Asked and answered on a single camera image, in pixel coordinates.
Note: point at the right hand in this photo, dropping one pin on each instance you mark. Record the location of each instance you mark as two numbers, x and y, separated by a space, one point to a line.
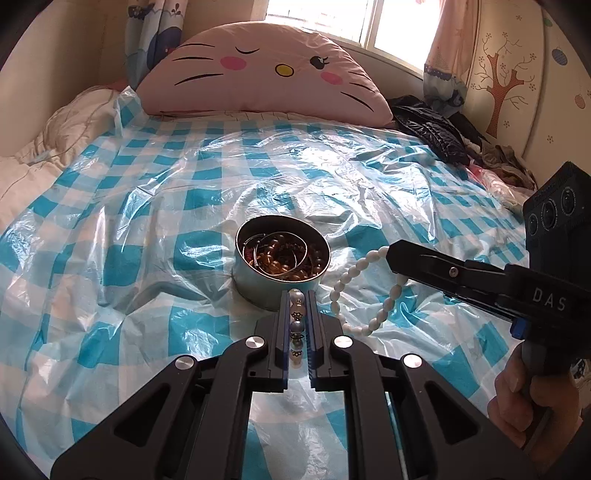
518 391

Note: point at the blue checkered plastic sheet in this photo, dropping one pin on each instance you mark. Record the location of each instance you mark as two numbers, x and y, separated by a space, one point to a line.
120 260

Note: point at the pile of dark clothes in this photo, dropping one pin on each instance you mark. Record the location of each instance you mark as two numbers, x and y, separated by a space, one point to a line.
499 159

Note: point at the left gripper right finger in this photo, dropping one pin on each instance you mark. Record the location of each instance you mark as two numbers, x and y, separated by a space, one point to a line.
325 371

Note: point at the pink cat face pillow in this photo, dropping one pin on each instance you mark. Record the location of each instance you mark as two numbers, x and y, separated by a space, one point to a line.
263 67

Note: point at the black plastic bag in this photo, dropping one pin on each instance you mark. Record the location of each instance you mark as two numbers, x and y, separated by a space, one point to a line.
415 117

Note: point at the silver metal bangle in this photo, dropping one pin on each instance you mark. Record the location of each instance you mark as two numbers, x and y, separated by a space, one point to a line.
279 255

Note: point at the window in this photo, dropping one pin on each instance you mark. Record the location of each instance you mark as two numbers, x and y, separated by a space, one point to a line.
402 30

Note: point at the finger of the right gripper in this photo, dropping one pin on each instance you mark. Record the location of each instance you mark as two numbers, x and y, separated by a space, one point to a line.
479 289
405 256

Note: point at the black right camera box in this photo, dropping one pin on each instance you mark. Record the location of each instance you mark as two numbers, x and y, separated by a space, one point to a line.
557 220

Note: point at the tree painted wardrobe door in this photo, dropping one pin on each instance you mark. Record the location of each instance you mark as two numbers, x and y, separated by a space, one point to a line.
529 88

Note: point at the pink patterned curtain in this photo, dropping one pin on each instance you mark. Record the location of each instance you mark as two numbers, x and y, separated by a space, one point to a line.
448 66

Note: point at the round silver metal tin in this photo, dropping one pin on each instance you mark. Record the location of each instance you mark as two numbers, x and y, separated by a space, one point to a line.
265 292

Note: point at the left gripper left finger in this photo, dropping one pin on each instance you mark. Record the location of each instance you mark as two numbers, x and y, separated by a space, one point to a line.
269 370

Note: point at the blue cartoon curtain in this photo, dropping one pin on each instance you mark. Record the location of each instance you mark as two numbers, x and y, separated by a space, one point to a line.
153 30

